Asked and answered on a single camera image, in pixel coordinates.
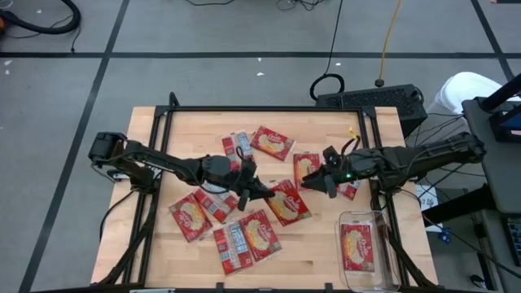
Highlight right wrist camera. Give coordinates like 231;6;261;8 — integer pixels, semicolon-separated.
322;145;342;168

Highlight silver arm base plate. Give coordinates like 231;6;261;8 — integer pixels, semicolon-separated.
106;164;164;183

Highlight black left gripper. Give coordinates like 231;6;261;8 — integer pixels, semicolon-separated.
227;170;277;212

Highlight black desk support bar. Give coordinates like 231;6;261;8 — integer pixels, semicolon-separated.
422;183;497;225

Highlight white rounded object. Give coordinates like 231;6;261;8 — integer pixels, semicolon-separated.
427;71;521;117

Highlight black looped power cable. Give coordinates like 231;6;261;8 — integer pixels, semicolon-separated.
309;0;346;102

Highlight yellow extension cable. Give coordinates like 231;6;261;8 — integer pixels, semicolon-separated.
374;0;404;89

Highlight white paper sheet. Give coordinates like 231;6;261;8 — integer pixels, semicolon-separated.
415;185;440;212

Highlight black keyboard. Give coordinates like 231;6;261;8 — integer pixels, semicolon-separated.
506;216;521;268

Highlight clear plastic bin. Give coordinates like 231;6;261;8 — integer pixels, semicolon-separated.
334;209;402;293

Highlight red Orville popcorn bag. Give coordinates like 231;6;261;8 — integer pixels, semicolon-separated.
212;221;254;277
193;182;240;225
221;129;256;172
292;151;322;191
336;181;361;202
264;178;313;228
339;221;376;273
238;208;283;263
249;125;297;163
169;192;214;244

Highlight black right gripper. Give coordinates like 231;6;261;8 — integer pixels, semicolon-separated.
300;162;358;199

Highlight black vacuum hose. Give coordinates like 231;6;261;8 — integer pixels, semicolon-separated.
0;0;81;35

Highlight black round pole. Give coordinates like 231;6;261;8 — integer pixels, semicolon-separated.
479;72;521;113

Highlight grey side desk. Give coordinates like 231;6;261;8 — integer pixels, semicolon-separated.
462;96;521;216

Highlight black metal table frame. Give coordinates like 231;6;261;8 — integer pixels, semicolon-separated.
91;91;439;293

